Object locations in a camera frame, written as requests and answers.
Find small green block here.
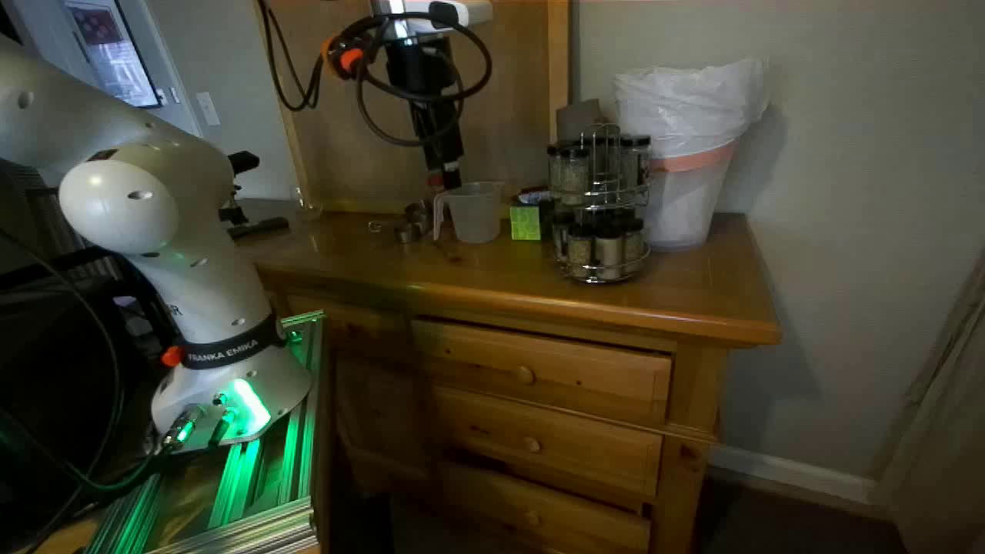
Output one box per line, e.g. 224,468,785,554
508,203,545,247

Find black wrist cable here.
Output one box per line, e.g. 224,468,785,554
255,0,497,150

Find trash can white bag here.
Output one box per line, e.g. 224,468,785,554
613,55,774,254

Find white baseboard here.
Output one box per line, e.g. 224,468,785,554
706,440,887,517

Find wooden dresser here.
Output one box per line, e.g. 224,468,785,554
239,196,785,554

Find black base cable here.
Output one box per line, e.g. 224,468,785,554
0,225,137,517

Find framed wall screen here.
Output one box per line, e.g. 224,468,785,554
59,0,169,113

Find wooden back panel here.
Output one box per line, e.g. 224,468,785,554
254,0,572,219

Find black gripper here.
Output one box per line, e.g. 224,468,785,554
407,92,469,194

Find wooden dresser drawer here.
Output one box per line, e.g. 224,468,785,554
439,459,656,554
427,386,665,504
411,313,676,430

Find white light switch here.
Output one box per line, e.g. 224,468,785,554
195,89,224,132

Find black wrist mount orange connectors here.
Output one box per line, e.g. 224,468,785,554
322,12,462,103

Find black camera stand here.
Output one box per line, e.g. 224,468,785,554
220,148,294,243

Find beige curtain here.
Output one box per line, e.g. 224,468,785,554
873,249,985,554

